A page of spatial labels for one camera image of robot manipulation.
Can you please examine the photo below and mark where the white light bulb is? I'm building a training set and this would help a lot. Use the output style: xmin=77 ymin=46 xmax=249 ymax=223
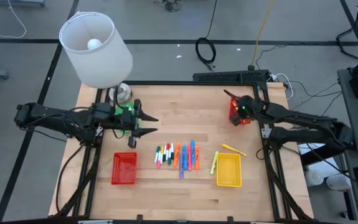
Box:
xmin=87 ymin=38 xmax=103 ymax=51

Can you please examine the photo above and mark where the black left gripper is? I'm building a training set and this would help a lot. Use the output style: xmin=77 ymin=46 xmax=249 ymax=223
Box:
xmin=113 ymin=98 xmax=160 ymax=149

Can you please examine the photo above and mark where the black cable tangle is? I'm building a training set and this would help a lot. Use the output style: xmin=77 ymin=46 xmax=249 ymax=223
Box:
xmin=153 ymin=0 xmax=183 ymax=13

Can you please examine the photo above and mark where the white shade silver table lamp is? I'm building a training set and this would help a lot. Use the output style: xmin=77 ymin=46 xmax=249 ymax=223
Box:
xmin=59 ymin=11 xmax=134 ymax=105

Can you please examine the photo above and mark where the white floor cable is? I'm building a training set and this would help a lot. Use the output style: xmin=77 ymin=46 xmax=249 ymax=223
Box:
xmin=0 ymin=0 xmax=27 ymax=39

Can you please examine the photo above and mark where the purple fat marker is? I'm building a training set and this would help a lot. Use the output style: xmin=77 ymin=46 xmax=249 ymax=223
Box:
xmin=179 ymin=153 xmax=185 ymax=180

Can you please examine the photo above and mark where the white cable loop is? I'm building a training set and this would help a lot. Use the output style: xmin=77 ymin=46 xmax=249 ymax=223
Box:
xmin=270 ymin=72 xmax=294 ymax=101

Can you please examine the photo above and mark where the black hanging cable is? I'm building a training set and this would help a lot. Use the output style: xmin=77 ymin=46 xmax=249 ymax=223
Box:
xmin=195 ymin=0 xmax=219 ymax=72

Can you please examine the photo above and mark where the yellow plastic basket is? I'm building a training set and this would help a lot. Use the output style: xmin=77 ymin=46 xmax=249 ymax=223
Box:
xmin=216 ymin=152 xmax=243 ymax=188

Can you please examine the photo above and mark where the yellow highlighter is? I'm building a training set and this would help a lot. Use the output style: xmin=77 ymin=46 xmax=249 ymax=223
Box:
xmin=221 ymin=143 xmax=247 ymax=157

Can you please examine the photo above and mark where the white paper roll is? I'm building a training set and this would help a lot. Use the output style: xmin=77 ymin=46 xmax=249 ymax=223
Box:
xmin=326 ymin=173 xmax=353 ymax=192
xmin=304 ymin=169 xmax=325 ymax=187

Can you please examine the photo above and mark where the black aluminium table frame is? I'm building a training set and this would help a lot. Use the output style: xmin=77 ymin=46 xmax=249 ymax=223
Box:
xmin=52 ymin=80 xmax=315 ymax=224

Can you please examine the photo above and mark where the white paper sheet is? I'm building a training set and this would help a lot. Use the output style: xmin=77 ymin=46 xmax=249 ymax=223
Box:
xmin=297 ymin=141 xmax=337 ymax=175

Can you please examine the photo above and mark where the yellow hanging cable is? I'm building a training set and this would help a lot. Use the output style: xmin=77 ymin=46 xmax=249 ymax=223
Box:
xmin=247 ymin=0 xmax=275 ymax=71

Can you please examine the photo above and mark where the pale yellow-green highlighter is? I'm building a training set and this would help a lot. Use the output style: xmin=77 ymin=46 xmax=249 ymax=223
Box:
xmin=209 ymin=150 xmax=219 ymax=175

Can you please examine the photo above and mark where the green plastic basket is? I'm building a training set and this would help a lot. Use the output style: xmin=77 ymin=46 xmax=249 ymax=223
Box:
xmin=113 ymin=101 xmax=139 ymax=138

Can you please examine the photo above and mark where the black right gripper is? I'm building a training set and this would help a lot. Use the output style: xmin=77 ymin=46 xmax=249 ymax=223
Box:
xmin=224 ymin=89 xmax=265 ymax=127

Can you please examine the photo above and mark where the red plastic basket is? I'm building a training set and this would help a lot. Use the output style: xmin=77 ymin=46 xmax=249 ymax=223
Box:
xmin=111 ymin=151 xmax=138 ymax=186
xmin=228 ymin=96 xmax=252 ymax=126

